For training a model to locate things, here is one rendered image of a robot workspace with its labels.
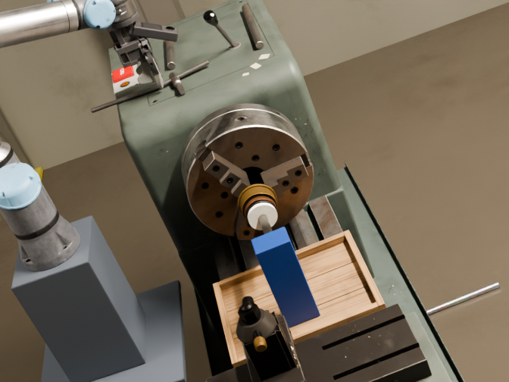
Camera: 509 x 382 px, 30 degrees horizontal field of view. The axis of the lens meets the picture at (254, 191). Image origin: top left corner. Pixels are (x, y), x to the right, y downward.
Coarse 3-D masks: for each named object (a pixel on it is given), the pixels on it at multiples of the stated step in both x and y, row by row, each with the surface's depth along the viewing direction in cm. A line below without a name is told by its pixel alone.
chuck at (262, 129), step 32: (224, 128) 224; (256, 128) 223; (288, 128) 229; (192, 160) 226; (256, 160) 228; (288, 160) 229; (192, 192) 229; (224, 192) 231; (288, 192) 234; (224, 224) 235
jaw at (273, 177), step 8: (296, 160) 228; (304, 160) 230; (272, 168) 229; (280, 168) 228; (288, 168) 227; (296, 168) 226; (304, 168) 227; (264, 176) 228; (272, 176) 226; (280, 176) 225; (288, 176) 224; (296, 176) 227; (304, 176) 228; (264, 184) 225; (272, 184) 224; (280, 184) 225; (288, 184) 226; (280, 192) 224
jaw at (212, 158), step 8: (200, 152) 225; (208, 152) 224; (200, 160) 225; (208, 160) 223; (216, 160) 221; (224, 160) 225; (208, 168) 222; (216, 168) 223; (224, 168) 223; (232, 168) 224; (240, 168) 228; (216, 176) 223; (224, 176) 223; (232, 176) 222; (240, 176) 224; (224, 184) 222; (232, 184) 223; (240, 184) 221; (248, 184) 223; (232, 192) 222; (240, 192) 222
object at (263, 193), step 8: (256, 184) 221; (248, 192) 220; (256, 192) 219; (264, 192) 220; (272, 192) 223; (240, 200) 222; (248, 200) 219; (256, 200) 217; (264, 200) 217; (272, 200) 219; (240, 208) 224; (248, 208) 217
